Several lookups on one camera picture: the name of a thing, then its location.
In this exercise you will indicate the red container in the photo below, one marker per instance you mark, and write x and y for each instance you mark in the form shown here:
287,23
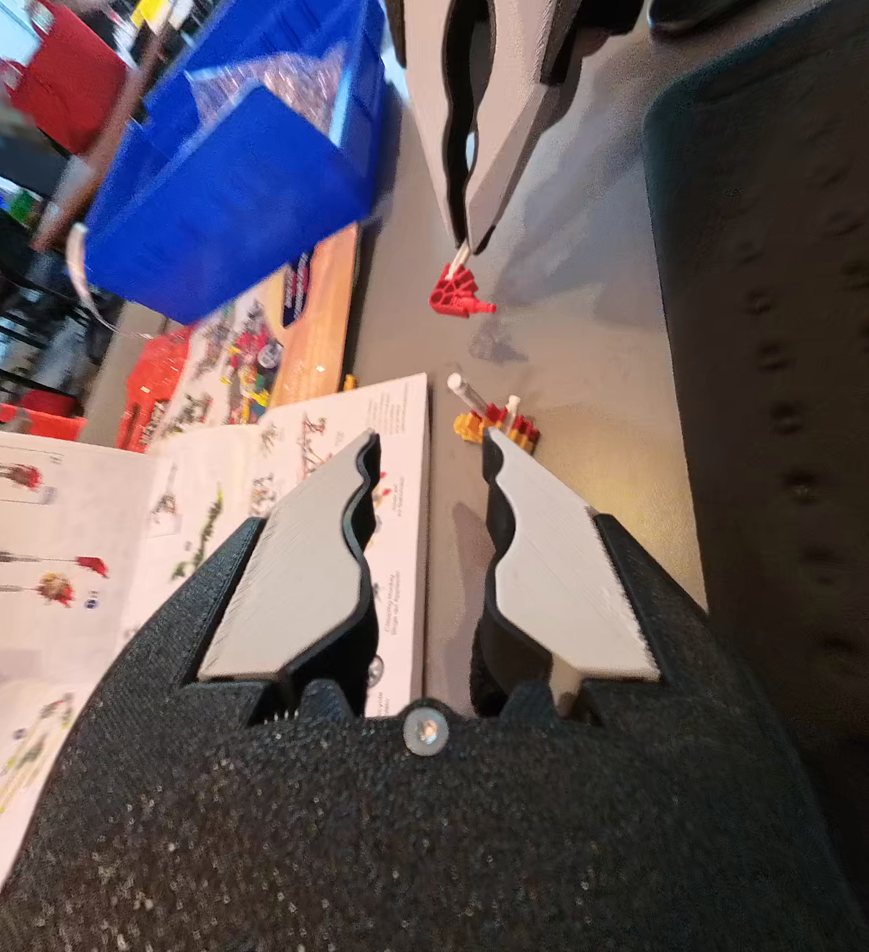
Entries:
70,74

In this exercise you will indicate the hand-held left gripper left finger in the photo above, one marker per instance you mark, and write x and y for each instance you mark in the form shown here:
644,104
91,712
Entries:
293,587

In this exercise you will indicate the white plastic rod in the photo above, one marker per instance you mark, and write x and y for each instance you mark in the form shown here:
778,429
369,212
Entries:
468,390
512,409
458,256

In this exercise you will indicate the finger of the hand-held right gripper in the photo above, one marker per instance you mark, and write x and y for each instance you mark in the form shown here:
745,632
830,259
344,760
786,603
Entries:
524,74
427,74

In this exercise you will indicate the blue plastic bin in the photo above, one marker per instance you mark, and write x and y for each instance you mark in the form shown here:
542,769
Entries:
241,208

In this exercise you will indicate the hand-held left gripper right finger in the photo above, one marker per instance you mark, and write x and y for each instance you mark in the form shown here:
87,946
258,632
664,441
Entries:
568,587

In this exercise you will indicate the orange and red toy bag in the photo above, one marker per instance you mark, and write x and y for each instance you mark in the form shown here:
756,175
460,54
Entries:
315,335

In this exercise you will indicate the white printed instruction sheet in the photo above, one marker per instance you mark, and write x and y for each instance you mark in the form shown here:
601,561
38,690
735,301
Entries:
70,632

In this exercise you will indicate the clear plastic bag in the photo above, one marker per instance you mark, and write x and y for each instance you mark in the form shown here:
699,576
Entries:
286,82

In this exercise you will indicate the short red plastic rod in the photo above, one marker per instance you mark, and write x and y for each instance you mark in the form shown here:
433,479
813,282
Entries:
483,306

